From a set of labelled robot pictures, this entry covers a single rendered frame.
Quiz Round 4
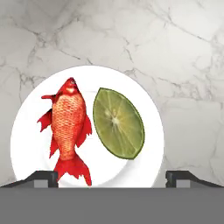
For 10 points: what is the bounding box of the red fish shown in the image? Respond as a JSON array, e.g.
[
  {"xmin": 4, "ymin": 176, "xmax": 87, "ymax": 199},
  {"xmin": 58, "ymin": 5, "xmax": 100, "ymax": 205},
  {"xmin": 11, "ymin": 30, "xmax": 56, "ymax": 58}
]
[{"xmin": 37, "ymin": 77, "xmax": 93, "ymax": 187}]

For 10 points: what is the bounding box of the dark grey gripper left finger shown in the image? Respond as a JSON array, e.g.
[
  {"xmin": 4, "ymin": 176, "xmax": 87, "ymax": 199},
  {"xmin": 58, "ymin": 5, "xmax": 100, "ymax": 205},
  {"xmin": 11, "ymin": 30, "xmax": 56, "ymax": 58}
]
[{"xmin": 0, "ymin": 170, "xmax": 60, "ymax": 189}]

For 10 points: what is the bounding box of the white round plate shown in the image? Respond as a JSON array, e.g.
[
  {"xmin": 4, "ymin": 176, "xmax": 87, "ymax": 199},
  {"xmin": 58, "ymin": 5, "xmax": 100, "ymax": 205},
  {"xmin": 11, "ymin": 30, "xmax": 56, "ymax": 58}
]
[{"xmin": 10, "ymin": 65, "xmax": 165, "ymax": 189}]

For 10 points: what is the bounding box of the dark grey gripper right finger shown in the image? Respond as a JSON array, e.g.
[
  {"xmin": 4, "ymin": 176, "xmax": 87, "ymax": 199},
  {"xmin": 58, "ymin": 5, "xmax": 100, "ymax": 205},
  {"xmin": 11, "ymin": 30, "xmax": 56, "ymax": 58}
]
[{"xmin": 164, "ymin": 170, "xmax": 224, "ymax": 189}]

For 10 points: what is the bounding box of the green lemon wedge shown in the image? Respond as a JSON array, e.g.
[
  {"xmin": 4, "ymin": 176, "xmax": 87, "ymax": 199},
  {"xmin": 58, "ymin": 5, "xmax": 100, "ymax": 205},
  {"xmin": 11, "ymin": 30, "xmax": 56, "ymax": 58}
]
[{"xmin": 92, "ymin": 87, "xmax": 145, "ymax": 160}]

